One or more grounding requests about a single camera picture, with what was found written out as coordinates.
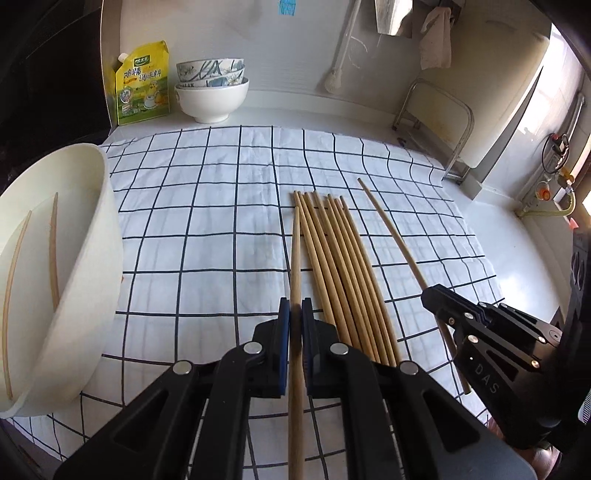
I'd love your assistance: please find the gas pipe valve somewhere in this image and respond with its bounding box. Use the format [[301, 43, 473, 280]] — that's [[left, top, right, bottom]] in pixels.
[[542, 133, 575, 185]]

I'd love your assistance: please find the shiny metal plate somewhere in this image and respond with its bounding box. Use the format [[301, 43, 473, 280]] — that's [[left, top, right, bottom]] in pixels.
[[373, 0, 416, 37]]

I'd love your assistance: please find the yellow gas hose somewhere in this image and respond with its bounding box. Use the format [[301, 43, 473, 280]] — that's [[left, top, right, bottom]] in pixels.
[[516, 185, 578, 219]]

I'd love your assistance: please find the blue patterned ceramic bowl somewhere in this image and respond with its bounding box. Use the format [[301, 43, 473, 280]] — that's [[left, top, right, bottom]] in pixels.
[[176, 58, 245, 77], [175, 70, 247, 88]]

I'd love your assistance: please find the dark kitchen appliance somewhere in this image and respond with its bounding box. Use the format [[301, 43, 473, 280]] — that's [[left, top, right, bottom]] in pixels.
[[0, 0, 114, 185]]

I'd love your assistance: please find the white black checkered cloth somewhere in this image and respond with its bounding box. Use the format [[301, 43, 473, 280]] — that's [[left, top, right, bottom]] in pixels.
[[9, 124, 505, 480]]

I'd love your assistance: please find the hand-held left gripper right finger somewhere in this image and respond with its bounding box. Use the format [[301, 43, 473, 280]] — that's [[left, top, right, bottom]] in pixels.
[[301, 298, 532, 480]]

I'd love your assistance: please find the plain white bowl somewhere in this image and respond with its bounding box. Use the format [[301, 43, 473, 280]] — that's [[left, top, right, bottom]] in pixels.
[[174, 76, 250, 124]]

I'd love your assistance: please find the white hanging rag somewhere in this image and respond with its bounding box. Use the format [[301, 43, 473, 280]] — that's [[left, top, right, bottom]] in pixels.
[[418, 7, 453, 71]]

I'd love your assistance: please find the row of wooden chopsticks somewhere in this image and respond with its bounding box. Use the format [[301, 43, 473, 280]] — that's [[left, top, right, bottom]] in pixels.
[[294, 190, 402, 367]]

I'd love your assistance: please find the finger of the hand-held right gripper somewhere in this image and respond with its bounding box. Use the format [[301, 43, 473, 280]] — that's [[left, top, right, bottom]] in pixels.
[[421, 285, 563, 344], [451, 320, 543, 372]]

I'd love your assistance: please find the steel tube rack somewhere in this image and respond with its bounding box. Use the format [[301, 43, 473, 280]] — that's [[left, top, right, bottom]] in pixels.
[[392, 78, 475, 185]]

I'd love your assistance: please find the yellow seasoning pouch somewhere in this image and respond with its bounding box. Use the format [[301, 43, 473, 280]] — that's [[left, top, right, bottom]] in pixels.
[[113, 41, 172, 126]]

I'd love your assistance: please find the person's right hand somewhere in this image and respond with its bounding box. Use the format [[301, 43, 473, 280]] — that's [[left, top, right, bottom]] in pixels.
[[517, 449, 563, 480]]

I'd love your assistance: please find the window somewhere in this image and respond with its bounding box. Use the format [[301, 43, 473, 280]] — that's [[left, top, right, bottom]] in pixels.
[[551, 28, 591, 208]]

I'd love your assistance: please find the long wooden chopstick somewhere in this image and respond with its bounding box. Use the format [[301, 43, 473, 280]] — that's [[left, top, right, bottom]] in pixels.
[[2, 210, 33, 400], [287, 206, 306, 480], [48, 193, 60, 311], [358, 178, 472, 395]]

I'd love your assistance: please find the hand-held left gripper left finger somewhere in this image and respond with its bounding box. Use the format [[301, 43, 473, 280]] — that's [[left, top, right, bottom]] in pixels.
[[53, 298, 291, 480]]

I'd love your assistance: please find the white plastic container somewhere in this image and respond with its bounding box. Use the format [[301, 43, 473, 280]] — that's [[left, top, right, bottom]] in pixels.
[[0, 143, 124, 418]]

